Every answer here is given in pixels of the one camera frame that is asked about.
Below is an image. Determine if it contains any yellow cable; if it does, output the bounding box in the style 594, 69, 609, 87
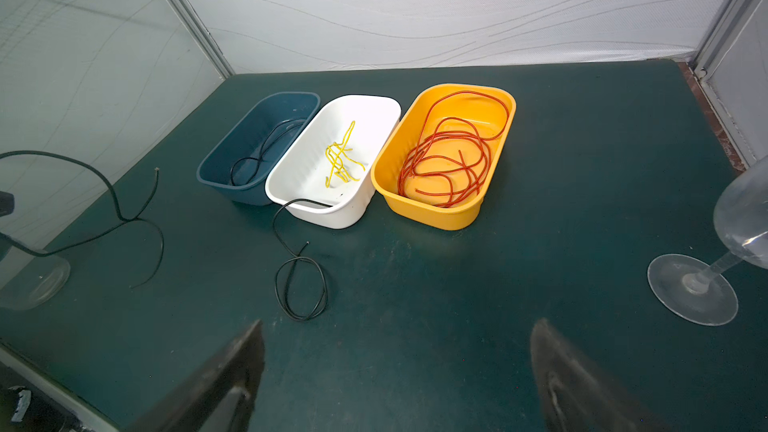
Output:
323, 119, 367, 190

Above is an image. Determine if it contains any red cable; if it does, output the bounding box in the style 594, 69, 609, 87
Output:
397, 89, 511, 208

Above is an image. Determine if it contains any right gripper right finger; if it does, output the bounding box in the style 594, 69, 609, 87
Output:
530, 318, 666, 431

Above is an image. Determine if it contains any green round lid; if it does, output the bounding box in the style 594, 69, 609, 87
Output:
1, 234, 71, 311

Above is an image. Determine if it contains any white plastic bin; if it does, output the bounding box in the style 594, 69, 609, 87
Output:
265, 95, 401, 229

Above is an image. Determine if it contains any black cable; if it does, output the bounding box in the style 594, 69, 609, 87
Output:
271, 196, 335, 323
0, 149, 167, 290
229, 117, 308, 187

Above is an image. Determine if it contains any clear wine glass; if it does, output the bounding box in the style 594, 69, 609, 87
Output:
646, 153, 768, 328

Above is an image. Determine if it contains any blue plastic bin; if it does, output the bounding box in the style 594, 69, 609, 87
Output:
196, 91, 321, 206

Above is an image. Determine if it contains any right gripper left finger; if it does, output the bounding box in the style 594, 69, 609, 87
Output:
126, 320, 265, 431

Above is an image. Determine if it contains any yellow plastic bin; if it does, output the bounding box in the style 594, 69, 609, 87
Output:
371, 83, 517, 231

